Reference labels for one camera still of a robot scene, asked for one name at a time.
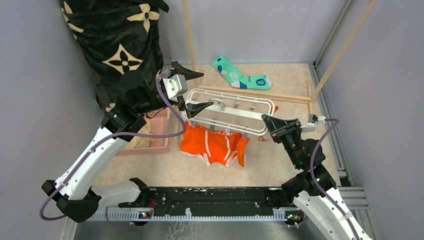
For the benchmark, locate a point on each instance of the orange underwear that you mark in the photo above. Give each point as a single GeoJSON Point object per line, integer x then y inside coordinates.
{"type": "Point", "coordinates": [215, 146]}

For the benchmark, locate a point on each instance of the white multi-clip hanger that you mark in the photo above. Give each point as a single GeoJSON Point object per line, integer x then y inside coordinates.
{"type": "Point", "coordinates": [229, 111]}

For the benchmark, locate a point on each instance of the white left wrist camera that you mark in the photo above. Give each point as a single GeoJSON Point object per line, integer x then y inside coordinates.
{"type": "Point", "coordinates": [175, 86]}

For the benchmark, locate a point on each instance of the black floral blanket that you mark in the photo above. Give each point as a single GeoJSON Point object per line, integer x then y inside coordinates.
{"type": "Point", "coordinates": [116, 37]}

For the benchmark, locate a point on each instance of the green blue patterned sock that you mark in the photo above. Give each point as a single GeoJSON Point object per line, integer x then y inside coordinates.
{"type": "Point", "coordinates": [237, 80]}

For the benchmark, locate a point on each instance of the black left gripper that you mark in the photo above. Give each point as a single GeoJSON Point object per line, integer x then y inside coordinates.
{"type": "Point", "coordinates": [188, 74]}

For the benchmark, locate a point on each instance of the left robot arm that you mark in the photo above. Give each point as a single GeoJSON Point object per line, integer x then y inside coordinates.
{"type": "Point", "coordinates": [74, 193]}

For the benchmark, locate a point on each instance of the beige cloth in basket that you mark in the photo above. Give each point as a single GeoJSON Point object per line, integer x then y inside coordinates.
{"type": "Point", "coordinates": [138, 142]}

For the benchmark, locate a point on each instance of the wooden drying rack frame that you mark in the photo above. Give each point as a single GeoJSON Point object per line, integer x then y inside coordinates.
{"type": "Point", "coordinates": [312, 93]}

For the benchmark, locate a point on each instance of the pink plastic basket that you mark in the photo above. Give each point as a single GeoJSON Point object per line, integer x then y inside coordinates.
{"type": "Point", "coordinates": [158, 121]}

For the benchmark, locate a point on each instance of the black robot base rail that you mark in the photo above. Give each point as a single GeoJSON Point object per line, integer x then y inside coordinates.
{"type": "Point", "coordinates": [215, 201]}

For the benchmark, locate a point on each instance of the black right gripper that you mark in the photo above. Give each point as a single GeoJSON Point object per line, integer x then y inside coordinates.
{"type": "Point", "coordinates": [278, 128]}

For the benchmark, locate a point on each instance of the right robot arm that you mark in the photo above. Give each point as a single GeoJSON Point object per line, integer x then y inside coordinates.
{"type": "Point", "coordinates": [313, 190]}

